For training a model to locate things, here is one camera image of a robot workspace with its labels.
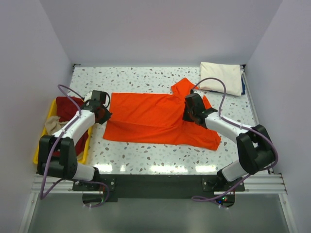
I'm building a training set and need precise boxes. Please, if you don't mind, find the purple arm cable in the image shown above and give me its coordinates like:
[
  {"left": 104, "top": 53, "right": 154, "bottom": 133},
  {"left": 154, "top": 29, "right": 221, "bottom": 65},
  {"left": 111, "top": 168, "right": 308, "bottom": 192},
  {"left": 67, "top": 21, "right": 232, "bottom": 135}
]
[
  {"left": 39, "top": 84, "right": 111, "bottom": 208},
  {"left": 189, "top": 77, "right": 279, "bottom": 203}
]

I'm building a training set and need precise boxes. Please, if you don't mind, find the folded blue t-shirt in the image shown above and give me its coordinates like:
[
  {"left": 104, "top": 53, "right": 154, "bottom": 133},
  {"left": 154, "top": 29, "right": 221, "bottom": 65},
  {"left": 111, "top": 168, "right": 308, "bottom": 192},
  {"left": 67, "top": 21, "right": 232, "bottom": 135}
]
[{"left": 241, "top": 75, "right": 246, "bottom": 95}]

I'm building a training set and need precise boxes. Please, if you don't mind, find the orange t-shirt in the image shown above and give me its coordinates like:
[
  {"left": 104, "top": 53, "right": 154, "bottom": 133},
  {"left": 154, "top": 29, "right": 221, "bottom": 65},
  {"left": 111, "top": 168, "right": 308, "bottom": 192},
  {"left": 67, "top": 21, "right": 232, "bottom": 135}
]
[{"left": 103, "top": 78, "right": 221, "bottom": 150}]

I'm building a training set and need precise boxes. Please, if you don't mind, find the yellow plastic bin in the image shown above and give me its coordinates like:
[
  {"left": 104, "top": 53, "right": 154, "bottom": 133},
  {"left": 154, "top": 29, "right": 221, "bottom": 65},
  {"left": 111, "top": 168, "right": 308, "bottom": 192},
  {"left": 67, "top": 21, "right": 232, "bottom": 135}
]
[{"left": 33, "top": 99, "right": 93, "bottom": 166}]

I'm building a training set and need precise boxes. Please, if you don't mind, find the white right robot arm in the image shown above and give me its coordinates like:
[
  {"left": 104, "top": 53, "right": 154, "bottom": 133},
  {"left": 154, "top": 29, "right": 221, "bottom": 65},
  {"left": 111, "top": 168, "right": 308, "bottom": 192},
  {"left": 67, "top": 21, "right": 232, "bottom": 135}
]
[{"left": 183, "top": 92, "right": 278, "bottom": 191}]

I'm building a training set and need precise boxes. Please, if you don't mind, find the dark red t-shirt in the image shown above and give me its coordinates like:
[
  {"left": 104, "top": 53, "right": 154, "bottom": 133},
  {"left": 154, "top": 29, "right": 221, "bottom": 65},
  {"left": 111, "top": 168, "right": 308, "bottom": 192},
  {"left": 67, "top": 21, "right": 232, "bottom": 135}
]
[{"left": 56, "top": 97, "right": 88, "bottom": 160}]

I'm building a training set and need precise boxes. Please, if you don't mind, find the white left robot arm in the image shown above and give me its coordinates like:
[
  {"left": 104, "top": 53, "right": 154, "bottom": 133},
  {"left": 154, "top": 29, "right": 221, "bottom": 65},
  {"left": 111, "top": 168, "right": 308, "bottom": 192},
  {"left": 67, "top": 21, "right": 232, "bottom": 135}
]
[{"left": 37, "top": 90, "right": 112, "bottom": 190}]

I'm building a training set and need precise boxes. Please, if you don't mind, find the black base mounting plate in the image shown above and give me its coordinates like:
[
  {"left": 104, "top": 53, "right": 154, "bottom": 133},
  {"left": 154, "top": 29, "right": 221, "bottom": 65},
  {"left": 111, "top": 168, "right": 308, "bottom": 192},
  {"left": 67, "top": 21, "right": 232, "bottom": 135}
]
[{"left": 72, "top": 174, "right": 245, "bottom": 204}]

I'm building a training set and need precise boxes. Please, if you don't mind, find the folded cream t-shirt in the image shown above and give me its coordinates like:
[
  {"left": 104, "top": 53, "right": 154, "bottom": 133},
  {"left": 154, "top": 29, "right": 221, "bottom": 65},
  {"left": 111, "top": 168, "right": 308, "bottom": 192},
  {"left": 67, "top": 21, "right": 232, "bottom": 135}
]
[{"left": 199, "top": 62, "right": 243, "bottom": 96}]

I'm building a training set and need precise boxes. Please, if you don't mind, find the beige t-shirt in bin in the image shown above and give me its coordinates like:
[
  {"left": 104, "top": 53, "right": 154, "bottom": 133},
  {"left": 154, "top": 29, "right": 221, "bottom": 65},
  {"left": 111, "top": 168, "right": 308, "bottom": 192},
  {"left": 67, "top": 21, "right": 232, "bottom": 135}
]
[{"left": 44, "top": 116, "right": 68, "bottom": 135}]

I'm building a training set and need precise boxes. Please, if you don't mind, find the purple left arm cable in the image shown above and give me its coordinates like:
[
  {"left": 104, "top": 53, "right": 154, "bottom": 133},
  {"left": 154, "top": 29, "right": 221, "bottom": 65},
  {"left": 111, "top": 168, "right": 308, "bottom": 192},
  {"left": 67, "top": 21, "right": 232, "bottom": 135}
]
[{"left": 39, "top": 84, "right": 111, "bottom": 208}]

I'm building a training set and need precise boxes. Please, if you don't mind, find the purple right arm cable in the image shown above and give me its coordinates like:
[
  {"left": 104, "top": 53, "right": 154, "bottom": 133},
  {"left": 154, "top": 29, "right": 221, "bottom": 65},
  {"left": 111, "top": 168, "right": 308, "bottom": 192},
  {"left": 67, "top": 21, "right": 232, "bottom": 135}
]
[{"left": 189, "top": 77, "right": 279, "bottom": 203}]

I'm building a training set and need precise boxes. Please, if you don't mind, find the aluminium frame rail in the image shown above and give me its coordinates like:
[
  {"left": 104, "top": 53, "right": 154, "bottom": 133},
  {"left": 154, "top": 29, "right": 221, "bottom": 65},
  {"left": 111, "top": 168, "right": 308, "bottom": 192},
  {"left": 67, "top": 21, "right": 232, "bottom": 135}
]
[{"left": 240, "top": 64, "right": 289, "bottom": 195}]

